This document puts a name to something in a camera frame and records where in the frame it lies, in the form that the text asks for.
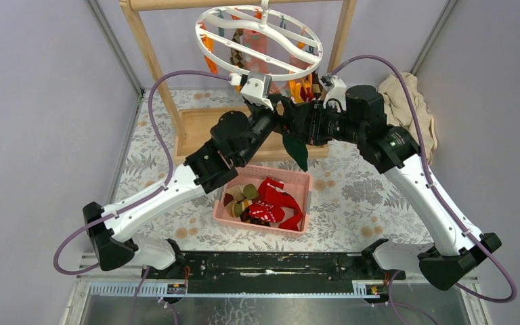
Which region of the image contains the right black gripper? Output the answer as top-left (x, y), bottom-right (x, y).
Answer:
top-left (286, 100), bottom-right (364, 146)

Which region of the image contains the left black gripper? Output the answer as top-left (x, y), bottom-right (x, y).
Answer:
top-left (236, 94), bottom-right (307, 165)

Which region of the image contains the dark green sock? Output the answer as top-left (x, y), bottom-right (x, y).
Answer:
top-left (282, 134), bottom-right (309, 172)

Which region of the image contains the plain red sock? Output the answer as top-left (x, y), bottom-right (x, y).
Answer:
top-left (258, 177), bottom-right (303, 232)

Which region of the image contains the red white patterned sock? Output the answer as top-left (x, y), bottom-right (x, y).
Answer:
top-left (248, 201), bottom-right (285, 223)

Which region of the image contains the black red yellow argyle sock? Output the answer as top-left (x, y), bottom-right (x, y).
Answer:
top-left (240, 210), bottom-right (270, 227)

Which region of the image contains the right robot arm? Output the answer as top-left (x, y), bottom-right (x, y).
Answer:
top-left (281, 85), bottom-right (501, 290)

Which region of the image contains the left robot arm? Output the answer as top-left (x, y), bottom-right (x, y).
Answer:
top-left (83, 94), bottom-right (282, 278)

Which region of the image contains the white round clip hanger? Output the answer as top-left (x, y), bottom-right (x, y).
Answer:
top-left (194, 1), bottom-right (324, 82)

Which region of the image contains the brown argyle sock rear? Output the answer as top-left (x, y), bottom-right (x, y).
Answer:
top-left (309, 72), bottom-right (323, 100)

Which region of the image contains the pink sock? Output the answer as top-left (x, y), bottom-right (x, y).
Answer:
top-left (289, 45), bottom-right (316, 70)
top-left (242, 30), bottom-right (269, 74)

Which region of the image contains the brown beige argyle sock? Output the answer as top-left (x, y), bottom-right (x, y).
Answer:
top-left (230, 28), bottom-right (246, 68)

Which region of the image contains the pink sock rear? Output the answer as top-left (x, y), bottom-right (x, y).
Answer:
top-left (242, 30), bottom-right (269, 74)

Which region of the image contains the pink plastic basket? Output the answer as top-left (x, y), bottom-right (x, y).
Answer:
top-left (213, 165), bottom-right (313, 238)

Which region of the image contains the beige crumpled cloth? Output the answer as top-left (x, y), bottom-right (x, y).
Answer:
top-left (377, 72), bottom-right (438, 165)

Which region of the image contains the floral table mat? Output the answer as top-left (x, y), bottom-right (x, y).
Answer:
top-left (114, 95), bottom-right (431, 252)

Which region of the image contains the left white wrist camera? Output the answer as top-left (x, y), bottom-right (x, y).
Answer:
top-left (229, 72), bottom-right (274, 111)

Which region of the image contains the wooden hanger rack frame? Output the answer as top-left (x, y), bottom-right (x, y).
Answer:
top-left (119, 1), bottom-right (357, 163)

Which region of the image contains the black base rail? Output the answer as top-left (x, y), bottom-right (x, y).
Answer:
top-left (148, 251), bottom-right (406, 295)

